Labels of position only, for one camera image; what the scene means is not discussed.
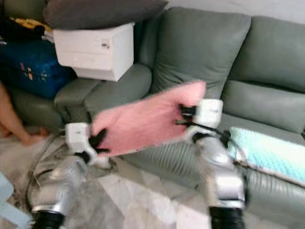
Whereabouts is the person in orange shirt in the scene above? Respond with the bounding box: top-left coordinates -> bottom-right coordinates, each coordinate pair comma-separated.
0,82 -> 50,147

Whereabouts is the black and yellow bag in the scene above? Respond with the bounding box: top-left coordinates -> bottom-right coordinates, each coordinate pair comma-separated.
0,13 -> 54,43

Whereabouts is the grey-green leather three-seat sofa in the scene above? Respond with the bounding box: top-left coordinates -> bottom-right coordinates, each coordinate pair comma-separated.
85,7 -> 305,228

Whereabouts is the pink pillow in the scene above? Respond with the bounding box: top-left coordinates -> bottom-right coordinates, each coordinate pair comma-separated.
91,80 -> 207,157

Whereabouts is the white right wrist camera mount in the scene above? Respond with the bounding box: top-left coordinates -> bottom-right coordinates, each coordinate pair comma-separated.
194,99 -> 224,129

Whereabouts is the light blue child chair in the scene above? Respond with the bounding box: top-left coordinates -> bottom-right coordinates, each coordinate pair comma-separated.
0,173 -> 30,229

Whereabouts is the teal and white pillow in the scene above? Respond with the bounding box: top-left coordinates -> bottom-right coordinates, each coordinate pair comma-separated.
227,126 -> 305,187

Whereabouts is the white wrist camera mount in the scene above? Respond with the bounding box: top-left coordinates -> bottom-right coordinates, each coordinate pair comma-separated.
194,99 -> 224,129
65,123 -> 92,156

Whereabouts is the white box cabinet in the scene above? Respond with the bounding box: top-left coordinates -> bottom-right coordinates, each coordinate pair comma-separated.
52,22 -> 135,82

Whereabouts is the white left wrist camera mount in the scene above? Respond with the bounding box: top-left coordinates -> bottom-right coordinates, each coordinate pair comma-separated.
65,123 -> 92,156

